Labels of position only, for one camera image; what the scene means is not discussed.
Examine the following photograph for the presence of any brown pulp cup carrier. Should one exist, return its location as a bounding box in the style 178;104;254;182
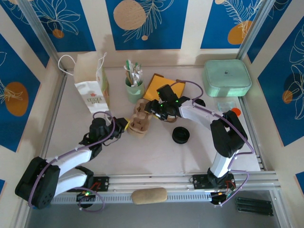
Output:
127;98;152;141

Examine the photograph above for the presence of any yellow napkin stack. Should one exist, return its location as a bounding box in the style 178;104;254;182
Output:
144;75;186;100

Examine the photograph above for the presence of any striped brown paper cup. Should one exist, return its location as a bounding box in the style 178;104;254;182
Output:
161;113;179;124

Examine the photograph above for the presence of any white paper bag with handles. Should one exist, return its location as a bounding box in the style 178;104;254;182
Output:
58;52;112;114

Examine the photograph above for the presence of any mint green holder cup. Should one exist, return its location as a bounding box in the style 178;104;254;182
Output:
125;76;145;104

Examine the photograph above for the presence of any brown cardboard napkin tray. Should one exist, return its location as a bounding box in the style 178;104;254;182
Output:
143;73;186;103

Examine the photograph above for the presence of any clear plastic box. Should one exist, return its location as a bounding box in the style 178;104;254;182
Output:
217;101;237;112

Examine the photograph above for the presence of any mint green zip case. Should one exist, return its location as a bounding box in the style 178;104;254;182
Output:
201;59;252;97

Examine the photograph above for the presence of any black controller board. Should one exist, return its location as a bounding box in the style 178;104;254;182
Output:
210;190;235;207
76;189;97;203

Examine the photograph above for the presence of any tan foam pad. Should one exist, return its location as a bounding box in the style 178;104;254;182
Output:
131;187;168;205

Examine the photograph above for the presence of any black ribbed rack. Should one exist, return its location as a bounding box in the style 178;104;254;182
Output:
235;196;273;217

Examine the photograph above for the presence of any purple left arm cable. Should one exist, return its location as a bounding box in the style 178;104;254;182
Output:
28;111;116;212

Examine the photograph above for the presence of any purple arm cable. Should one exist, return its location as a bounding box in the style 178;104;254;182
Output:
28;111;116;212
175;80;255;207

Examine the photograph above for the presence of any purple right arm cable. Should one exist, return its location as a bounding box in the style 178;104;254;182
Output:
175;80;255;207

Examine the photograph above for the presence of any aluminium side rail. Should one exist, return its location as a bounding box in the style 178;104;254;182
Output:
40;71;68;159
238;96;268;171

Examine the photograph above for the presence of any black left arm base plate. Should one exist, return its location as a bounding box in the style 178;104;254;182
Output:
66;176;110;192

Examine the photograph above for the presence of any aluminium front rail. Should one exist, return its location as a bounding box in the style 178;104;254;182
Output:
20;171;278;197

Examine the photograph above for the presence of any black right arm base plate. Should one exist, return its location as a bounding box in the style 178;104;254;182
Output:
191;174;236;190

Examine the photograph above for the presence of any grey slotted cable duct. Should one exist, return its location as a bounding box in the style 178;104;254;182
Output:
52;191;213;205

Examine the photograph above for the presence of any aluminium corner post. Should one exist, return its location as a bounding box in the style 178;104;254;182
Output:
236;0;280;61
18;0;67;76

